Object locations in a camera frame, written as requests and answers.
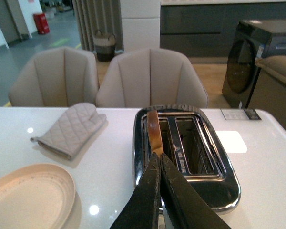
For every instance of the chrome two-slot toaster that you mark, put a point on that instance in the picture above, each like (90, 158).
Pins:
(191, 143)

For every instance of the beige upholstered chair left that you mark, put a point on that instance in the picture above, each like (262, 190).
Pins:
(58, 77)

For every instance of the beige upholstered chair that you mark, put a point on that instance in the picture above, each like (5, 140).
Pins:
(149, 77)
(58, 77)

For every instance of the grey quilted oven mitt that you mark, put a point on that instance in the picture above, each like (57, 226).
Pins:
(72, 130)

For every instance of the red box cabinet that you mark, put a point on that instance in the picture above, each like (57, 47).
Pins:
(41, 23)

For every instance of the white pillar cabinet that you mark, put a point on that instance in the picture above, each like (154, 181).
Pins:
(140, 24)

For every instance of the woven basket with handles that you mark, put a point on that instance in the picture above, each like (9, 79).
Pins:
(104, 45)

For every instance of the slice of toast bread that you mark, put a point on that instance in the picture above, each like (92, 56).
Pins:
(154, 133)

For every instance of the black white label card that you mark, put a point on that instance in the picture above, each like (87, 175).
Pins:
(240, 114)

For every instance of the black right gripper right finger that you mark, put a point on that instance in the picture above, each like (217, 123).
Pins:
(186, 209)

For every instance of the dark grey counter cabinet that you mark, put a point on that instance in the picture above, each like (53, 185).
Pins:
(208, 30)

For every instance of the beige upholstered chair right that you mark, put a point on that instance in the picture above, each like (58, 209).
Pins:
(149, 77)

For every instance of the beige pleated curtain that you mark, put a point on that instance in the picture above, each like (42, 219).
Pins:
(93, 15)

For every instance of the beige round plate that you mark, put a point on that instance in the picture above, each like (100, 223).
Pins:
(39, 196)

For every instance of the dark washing machine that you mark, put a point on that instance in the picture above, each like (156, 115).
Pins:
(254, 39)

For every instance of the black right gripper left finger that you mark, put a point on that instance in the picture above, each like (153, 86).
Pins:
(142, 209)

